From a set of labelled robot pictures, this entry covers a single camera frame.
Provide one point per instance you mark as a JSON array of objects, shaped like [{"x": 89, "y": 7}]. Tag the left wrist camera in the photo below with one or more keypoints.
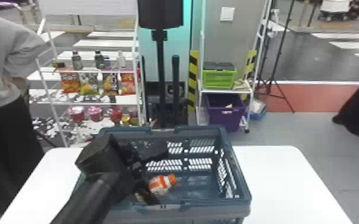
[{"x": 142, "y": 153}]

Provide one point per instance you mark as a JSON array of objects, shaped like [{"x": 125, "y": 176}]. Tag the orange bottle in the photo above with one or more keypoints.
[{"x": 162, "y": 184}]

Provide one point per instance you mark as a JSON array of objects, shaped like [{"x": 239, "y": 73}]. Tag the green basket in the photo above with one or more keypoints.
[{"x": 219, "y": 78}]

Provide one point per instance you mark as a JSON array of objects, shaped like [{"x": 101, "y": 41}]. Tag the black tripod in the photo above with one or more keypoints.
[{"x": 275, "y": 62}]

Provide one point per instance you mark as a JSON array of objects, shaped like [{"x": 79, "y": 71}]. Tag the black snack packet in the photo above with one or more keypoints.
[{"x": 110, "y": 84}]

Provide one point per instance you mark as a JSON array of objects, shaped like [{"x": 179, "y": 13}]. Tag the red snack packet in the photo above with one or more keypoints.
[{"x": 128, "y": 84}]

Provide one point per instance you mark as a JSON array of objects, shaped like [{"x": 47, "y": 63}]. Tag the red noodle cup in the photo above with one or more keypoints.
[
  {"x": 76, "y": 114},
  {"x": 95, "y": 113},
  {"x": 116, "y": 114}
]

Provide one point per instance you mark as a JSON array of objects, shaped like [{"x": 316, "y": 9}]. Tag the grey bottle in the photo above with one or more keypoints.
[
  {"x": 99, "y": 59},
  {"x": 77, "y": 61}
]

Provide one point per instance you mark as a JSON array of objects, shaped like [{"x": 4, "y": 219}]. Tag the green snack packet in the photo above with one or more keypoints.
[{"x": 89, "y": 84}]

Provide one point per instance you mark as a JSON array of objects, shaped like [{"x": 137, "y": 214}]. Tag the person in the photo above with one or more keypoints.
[{"x": 4, "y": 94}]

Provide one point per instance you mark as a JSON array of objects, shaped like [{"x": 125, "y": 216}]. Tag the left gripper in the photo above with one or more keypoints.
[{"x": 137, "y": 179}]

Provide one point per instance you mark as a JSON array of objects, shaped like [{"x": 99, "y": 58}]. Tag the orange snack packet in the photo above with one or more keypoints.
[{"x": 70, "y": 82}]

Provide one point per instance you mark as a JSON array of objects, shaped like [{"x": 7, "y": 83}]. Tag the white shelf trolley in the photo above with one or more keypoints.
[{"x": 200, "y": 94}]

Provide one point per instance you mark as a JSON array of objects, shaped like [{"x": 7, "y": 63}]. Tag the purple crate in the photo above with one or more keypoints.
[{"x": 225, "y": 114}]

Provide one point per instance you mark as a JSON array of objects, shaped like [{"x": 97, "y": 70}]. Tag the blue basket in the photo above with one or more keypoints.
[{"x": 204, "y": 187}]

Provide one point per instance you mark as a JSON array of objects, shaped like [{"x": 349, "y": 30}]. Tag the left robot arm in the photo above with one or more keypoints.
[{"x": 95, "y": 190}]

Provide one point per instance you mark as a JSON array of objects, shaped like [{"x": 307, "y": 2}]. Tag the white bottle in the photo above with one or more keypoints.
[{"x": 121, "y": 60}]

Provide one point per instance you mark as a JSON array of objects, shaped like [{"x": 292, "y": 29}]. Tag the striped post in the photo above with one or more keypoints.
[
  {"x": 250, "y": 65},
  {"x": 193, "y": 78}
]

